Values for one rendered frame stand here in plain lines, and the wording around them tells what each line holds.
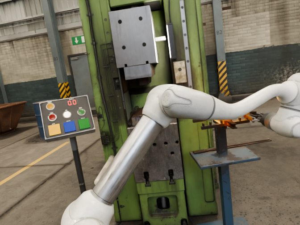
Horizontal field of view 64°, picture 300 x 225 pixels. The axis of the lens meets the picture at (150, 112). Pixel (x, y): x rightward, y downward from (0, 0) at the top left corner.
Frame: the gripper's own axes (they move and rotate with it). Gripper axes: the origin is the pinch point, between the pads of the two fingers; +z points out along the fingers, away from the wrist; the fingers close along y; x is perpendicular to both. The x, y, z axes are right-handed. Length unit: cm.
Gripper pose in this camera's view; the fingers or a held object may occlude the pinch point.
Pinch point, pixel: (251, 114)
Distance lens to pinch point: 156.5
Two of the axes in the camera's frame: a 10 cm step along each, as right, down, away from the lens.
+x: -1.3, -9.8, -1.6
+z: -1.0, -1.5, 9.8
